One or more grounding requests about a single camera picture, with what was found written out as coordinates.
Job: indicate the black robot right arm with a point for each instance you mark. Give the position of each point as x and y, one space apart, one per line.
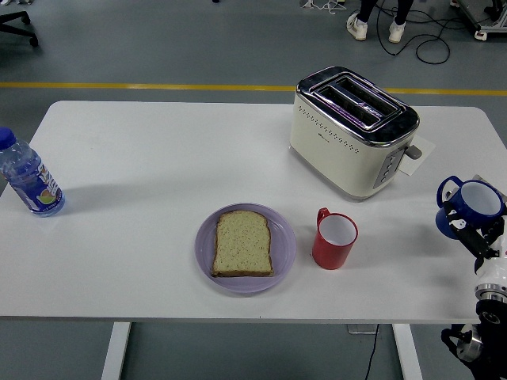
491 316

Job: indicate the slice of bread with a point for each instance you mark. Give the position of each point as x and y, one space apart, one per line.
242 245

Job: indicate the grey socket box under table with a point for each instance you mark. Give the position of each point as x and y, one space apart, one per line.
358 328

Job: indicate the clear bottle with blue cap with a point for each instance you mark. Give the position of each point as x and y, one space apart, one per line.
33 186

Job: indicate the silver metal toast rack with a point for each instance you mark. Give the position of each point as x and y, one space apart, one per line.
486 178

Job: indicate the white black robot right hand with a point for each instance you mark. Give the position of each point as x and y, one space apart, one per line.
493 269

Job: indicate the white table leg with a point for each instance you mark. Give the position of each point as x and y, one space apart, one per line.
408 352
117 352

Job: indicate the person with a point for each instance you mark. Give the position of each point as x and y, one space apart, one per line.
366 10

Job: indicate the equipment cart with metal frame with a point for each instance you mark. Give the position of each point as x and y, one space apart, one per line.
489 20

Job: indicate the blue enamel mug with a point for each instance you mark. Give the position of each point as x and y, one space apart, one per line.
459 198

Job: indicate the red enamel mug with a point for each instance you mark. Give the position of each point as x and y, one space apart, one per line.
330 257

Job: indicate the white paper sheet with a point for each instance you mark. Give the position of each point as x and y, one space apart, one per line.
425 148

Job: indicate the purple round plate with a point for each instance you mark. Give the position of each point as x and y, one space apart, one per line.
285 245

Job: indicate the white sneaker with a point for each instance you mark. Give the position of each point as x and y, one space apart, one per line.
396 33
357 27

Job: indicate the cream and chrome toaster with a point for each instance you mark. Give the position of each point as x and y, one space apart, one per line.
332 158

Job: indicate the black office chair base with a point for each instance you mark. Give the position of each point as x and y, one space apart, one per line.
16 19

